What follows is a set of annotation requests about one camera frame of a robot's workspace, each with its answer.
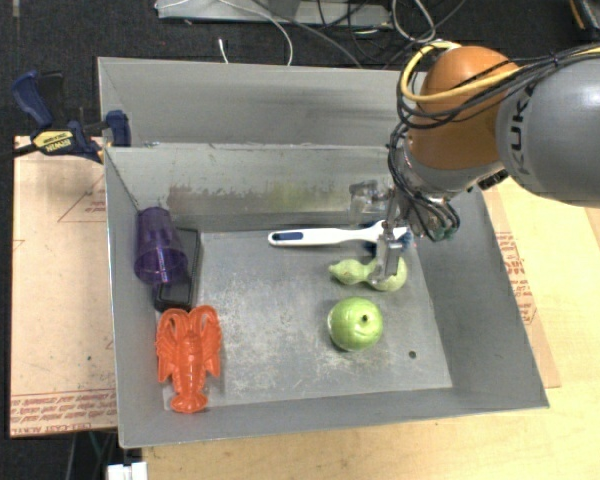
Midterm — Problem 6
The black cylinder on white bracket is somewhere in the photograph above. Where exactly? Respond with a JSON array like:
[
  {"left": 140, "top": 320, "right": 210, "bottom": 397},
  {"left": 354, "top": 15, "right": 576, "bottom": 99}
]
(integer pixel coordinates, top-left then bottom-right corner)
[{"left": 476, "top": 167, "right": 510, "bottom": 191}]

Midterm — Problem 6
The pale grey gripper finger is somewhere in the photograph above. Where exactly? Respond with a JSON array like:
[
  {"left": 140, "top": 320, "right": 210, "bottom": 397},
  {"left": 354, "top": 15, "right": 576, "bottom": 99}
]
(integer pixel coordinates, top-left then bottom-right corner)
[
  {"left": 369, "top": 239, "right": 393, "bottom": 292},
  {"left": 389, "top": 239, "right": 406, "bottom": 280}
]

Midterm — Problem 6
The black flat box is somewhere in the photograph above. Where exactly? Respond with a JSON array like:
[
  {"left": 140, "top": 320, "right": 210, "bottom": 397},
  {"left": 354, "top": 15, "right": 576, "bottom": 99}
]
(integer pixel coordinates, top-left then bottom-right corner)
[{"left": 152, "top": 227, "right": 203, "bottom": 314}]

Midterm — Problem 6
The green toy pear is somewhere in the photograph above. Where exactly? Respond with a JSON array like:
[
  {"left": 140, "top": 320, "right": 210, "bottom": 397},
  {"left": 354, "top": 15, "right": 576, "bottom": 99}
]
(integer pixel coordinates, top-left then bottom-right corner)
[{"left": 327, "top": 256, "right": 410, "bottom": 293}]

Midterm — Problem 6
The orange toy lobster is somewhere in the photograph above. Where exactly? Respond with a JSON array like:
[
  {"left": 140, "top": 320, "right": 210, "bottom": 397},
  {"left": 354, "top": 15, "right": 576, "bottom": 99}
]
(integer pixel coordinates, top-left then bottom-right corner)
[{"left": 154, "top": 304, "right": 224, "bottom": 415}]

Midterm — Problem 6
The grey metal bin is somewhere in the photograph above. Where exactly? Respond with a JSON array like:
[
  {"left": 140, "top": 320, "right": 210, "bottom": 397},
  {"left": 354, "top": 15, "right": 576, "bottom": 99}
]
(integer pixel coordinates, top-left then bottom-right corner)
[{"left": 97, "top": 56, "right": 550, "bottom": 450}]

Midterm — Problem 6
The green toy apple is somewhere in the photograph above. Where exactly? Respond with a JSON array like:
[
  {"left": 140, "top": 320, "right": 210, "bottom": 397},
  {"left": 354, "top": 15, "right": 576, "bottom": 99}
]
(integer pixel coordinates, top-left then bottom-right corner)
[{"left": 326, "top": 296, "right": 385, "bottom": 354}]

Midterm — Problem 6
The purple clear plastic cup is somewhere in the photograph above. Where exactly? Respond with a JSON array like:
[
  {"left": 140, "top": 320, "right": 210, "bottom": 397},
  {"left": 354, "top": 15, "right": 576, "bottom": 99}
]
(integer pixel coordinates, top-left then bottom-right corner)
[{"left": 133, "top": 206, "right": 189, "bottom": 286}]

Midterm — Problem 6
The brown cardboard board red print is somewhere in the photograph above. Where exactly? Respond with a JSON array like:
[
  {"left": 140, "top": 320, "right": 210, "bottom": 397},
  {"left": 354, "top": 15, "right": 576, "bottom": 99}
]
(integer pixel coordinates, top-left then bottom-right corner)
[{"left": 8, "top": 135, "right": 562, "bottom": 439}]

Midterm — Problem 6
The white and blue brush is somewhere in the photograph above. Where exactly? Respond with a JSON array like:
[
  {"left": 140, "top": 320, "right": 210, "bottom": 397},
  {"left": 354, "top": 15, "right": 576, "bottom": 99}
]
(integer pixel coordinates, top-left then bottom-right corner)
[{"left": 267, "top": 219, "right": 414, "bottom": 258}]

